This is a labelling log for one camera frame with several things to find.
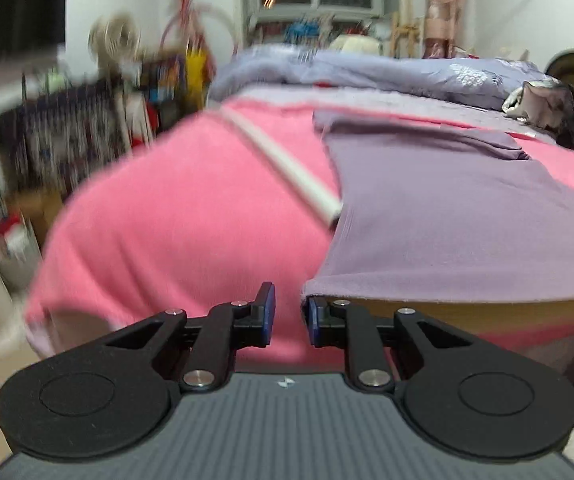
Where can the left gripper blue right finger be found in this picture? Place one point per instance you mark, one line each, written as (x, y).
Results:
(326, 321)

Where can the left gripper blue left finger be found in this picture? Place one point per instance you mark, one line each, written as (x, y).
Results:
(253, 321)

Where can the purple sweater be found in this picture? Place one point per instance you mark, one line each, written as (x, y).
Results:
(438, 214)

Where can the pile of clothes at headboard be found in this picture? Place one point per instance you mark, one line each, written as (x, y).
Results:
(546, 105)

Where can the white plastic pipe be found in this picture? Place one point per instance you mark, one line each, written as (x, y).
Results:
(313, 191)

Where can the pink towel blanket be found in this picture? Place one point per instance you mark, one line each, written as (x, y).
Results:
(198, 219)

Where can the lavender bed sheet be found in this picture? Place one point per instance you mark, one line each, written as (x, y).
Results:
(393, 103)

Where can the colourful toy box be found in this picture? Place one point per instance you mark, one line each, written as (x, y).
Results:
(163, 82)

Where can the yellow bag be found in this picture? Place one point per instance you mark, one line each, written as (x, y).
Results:
(195, 74)

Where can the patterned cloth covered cabinet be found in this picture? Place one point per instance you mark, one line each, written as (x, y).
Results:
(58, 140)

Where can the cream pillow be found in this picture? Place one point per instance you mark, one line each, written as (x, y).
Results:
(357, 44)

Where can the blue-grey duvet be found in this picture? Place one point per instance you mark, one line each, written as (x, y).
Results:
(479, 82)

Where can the blue plush toy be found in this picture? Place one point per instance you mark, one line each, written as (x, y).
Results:
(302, 32)

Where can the cream desk fan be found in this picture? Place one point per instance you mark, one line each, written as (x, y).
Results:
(114, 42)

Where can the pink hula hoop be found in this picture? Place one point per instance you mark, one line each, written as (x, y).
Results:
(189, 21)

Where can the pink right curtain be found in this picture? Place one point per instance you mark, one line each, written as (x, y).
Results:
(443, 27)

